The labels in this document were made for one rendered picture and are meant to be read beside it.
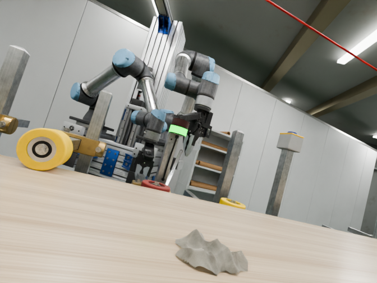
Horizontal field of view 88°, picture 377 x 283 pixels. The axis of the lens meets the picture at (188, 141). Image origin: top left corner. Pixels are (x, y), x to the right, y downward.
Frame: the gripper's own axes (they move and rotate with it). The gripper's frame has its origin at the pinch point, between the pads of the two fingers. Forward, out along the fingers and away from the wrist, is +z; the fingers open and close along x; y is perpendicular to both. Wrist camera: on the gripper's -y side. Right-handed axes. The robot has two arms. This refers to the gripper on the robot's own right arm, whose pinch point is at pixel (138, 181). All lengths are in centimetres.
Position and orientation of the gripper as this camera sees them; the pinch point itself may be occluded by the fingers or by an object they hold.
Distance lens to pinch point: 97.6
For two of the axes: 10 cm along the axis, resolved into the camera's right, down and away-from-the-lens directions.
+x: -9.1, -2.9, -3.0
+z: -2.9, 9.6, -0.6
